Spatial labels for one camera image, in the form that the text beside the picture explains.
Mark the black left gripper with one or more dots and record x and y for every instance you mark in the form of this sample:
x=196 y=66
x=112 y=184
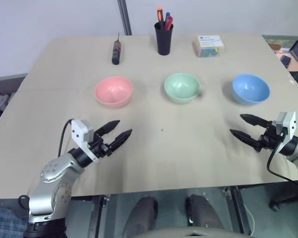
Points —
x=101 y=145

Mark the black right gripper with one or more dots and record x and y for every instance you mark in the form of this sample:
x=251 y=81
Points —
x=268 y=138

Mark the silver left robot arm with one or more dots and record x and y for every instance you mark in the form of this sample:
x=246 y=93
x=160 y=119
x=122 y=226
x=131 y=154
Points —
x=52 y=178

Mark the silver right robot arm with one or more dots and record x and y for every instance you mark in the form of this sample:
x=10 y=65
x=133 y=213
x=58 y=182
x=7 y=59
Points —
x=296 y=155

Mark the blue bowl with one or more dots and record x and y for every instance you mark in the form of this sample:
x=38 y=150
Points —
x=250 y=88

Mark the pink bowl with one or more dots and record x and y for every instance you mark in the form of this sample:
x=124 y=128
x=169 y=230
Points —
x=113 y=91

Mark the green bowl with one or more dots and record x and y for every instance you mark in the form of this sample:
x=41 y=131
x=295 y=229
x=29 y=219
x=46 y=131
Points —
x=182 y=87

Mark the black electric screwdriver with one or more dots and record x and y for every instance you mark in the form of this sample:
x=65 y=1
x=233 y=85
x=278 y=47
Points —
x=116 y=52

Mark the black office chair caster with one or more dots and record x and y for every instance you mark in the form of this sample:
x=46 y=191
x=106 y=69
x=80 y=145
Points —
x=276 y=205

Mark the dark rounded left robot leg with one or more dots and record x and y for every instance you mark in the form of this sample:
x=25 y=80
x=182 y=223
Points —
x=141 y=218

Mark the dark rounded robot leg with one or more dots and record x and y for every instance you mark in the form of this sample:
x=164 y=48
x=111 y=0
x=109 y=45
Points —
x=141 y=218
x=203 y=213

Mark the clear box of pushpins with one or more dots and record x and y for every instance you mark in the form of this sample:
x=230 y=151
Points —
x=210 y=46

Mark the dark rounded right robot leg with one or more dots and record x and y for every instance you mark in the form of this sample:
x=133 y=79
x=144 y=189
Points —
x=203 y=213

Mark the black pen cup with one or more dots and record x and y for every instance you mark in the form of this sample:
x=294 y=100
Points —
x=163 y=38

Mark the grey metal pole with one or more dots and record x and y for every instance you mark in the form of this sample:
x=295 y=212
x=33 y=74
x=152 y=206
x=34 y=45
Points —
x=125 y=16

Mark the white power strip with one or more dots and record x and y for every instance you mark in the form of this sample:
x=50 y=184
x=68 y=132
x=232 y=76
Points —
x=1 y=100

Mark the red marker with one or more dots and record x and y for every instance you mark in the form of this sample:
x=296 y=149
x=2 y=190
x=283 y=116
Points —
x=168 y=22

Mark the blue marker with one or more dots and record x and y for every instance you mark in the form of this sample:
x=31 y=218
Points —
x=167 y=17

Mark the blue plaid cloth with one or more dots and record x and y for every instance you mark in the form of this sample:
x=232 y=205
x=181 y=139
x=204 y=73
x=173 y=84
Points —
x=5 y=221

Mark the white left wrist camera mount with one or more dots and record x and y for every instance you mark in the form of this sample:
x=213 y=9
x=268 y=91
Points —
x=82 y=134

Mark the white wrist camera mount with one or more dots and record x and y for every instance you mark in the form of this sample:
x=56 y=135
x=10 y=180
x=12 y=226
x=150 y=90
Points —
x=82 y=134
x=286 y=125

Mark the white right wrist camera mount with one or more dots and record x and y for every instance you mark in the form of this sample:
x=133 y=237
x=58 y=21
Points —
x=286 y=125

